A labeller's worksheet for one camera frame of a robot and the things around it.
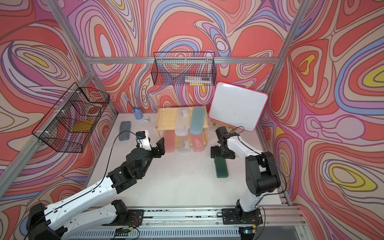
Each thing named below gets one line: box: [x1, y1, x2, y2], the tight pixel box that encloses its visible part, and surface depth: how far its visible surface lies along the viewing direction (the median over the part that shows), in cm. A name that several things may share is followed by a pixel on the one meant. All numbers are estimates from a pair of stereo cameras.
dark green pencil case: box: [214, 157, 229, 178], surface depth 91 cm
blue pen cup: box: [133, 107, 144, 120], surface depth 113 cm
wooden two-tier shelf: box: [155, 106, 209, 147], surface depth 90 cm
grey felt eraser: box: [118, 121, 131, 141], surface depth 110 cm
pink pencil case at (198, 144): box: [190, 134, 206, 153], surface depth 100 cm
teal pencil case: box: [189, 106, 205, 136], surface depth 89 cm
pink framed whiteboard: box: [208, 81, 269, 133], surface depth 102 cm
